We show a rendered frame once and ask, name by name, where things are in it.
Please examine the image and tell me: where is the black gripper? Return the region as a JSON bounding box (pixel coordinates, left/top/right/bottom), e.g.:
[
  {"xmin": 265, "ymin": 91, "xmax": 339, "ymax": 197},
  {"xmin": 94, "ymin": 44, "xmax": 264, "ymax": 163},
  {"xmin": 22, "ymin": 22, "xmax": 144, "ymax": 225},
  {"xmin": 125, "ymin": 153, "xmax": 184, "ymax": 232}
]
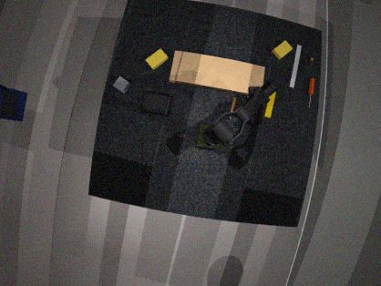
[{"xmin": 248, "ymin": 86, "xmax": 263, "ymax": 125}]

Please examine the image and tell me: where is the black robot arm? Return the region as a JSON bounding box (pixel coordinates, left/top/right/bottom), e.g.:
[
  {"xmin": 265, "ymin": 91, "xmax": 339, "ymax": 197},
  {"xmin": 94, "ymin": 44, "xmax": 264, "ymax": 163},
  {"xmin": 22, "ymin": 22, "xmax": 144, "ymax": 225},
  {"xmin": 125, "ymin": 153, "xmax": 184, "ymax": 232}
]
[{"xmin": 202, "ymin": 81, "xmax": 276, "ymax": 148}]

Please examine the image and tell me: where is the yellow rectangular block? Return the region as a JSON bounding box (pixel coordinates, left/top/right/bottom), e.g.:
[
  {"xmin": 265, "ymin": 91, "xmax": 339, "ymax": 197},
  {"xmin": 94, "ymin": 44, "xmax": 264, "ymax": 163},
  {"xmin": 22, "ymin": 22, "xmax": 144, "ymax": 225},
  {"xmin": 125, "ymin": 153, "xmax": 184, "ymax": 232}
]
[
  {"xmin": 273, "ymin": 41, "xmax": 293, "ymax": 60},
  {"xmin": 145, "ymin": 49, "xmax": 168, "ymax": 70}
]

